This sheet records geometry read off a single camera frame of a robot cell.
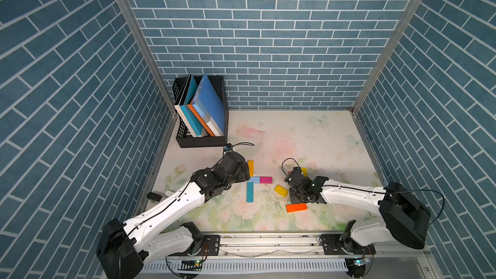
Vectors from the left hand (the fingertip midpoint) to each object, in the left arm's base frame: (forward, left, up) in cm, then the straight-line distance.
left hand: (248, 170), depth 78 cm
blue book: (+37, +21, +3) cm, 43 cm away
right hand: (-5, -21, -15) cm, 26 cm away
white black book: (+22, +30, +13) cm, 40 cm away
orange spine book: (+23, +23, +5) cm, 33 cm away
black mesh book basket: (+27, +36, -14) cm, 47 cm away
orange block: (-11, -19, -12) cm, 25 cm away
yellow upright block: (+9, -28, -15) cm, 33 cm away
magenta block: (+3, -7, -14) cm, 16 cm away
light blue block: (+3, -3, -15) cm, 15 cm away
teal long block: (-3, -1, -14) cm, 15 cm away
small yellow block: (-3, -15, -13) cm, 20 cm away
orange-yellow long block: (+10, -1, -15) cm, 18 cm away
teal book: (+35, +27, +15) cm, 47 cm away
